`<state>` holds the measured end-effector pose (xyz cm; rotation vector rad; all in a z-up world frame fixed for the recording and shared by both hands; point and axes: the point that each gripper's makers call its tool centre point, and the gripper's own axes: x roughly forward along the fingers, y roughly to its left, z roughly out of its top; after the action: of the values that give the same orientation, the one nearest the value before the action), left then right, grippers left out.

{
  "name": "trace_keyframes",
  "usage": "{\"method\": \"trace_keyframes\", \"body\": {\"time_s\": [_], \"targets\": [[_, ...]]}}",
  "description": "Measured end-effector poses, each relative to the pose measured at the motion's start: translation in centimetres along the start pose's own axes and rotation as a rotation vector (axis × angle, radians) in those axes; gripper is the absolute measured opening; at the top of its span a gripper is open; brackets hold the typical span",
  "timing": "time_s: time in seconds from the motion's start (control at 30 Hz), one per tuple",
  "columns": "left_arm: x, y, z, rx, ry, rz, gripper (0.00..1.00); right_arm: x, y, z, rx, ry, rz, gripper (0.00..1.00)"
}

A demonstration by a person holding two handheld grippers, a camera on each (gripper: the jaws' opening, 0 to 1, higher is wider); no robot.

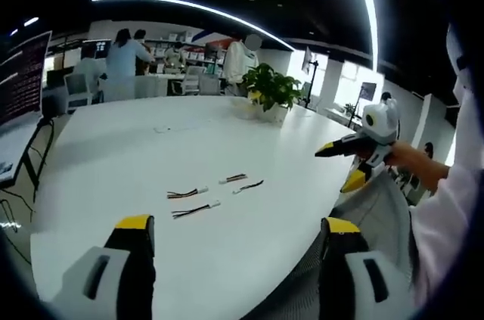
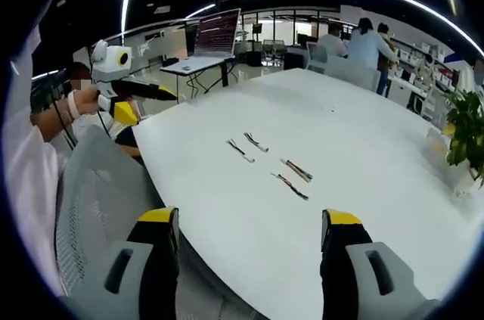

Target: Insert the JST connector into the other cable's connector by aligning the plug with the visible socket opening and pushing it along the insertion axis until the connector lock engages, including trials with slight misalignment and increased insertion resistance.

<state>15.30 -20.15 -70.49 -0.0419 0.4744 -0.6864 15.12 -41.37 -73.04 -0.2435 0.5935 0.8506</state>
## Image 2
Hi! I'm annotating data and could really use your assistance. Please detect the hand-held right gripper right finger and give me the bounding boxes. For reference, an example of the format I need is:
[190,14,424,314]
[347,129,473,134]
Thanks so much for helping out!
[319,207,442,320]

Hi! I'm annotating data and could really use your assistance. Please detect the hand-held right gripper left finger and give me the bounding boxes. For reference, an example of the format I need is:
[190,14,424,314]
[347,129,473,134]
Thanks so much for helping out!
[81,205,181,320]

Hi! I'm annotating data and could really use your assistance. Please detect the JST connector cable multicolour wires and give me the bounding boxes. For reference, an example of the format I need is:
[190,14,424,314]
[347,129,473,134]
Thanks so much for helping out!
[280,158,314,182]
[270,172,310,200]

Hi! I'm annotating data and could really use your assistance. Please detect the JST connector cable black red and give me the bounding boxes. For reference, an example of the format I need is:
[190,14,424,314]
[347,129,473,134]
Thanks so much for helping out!
[225,138,256,164]
[243,131,271,154]

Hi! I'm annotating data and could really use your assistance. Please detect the person's left hand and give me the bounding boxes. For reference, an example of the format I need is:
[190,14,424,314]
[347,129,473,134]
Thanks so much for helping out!
[67,86,102,120]

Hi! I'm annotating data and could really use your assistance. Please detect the white folding table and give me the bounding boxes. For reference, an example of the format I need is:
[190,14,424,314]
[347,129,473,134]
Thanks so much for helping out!
[159,54,236,100]

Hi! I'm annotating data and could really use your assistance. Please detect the grey mesh office chair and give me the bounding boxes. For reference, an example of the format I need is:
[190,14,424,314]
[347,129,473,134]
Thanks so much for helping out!
[54,126,178,300]

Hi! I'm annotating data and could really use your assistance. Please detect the open laptop with text screen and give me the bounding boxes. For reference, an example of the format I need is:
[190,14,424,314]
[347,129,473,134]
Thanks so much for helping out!
[193,8,242,58]

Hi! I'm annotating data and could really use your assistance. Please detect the black box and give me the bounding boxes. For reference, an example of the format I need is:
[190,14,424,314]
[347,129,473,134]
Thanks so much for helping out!
[244,50,262,68]

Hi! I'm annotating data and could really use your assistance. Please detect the person's white sleeve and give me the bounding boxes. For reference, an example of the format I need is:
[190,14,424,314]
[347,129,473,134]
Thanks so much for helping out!
[2,24,66,298]

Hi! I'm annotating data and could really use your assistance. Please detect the white office chair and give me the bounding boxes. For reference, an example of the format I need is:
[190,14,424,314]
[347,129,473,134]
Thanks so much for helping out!
[306,41,327,72]

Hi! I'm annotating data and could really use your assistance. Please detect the green potted plant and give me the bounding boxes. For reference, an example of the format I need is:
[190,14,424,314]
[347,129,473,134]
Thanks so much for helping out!
[442,89,484,182]

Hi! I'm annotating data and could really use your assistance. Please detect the white storage shelf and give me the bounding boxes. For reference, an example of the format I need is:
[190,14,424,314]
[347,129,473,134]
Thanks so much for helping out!
[392,32,457,119]

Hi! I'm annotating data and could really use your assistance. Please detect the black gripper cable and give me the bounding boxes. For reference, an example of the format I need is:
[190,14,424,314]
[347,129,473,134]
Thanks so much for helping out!
[51,95,114,151]

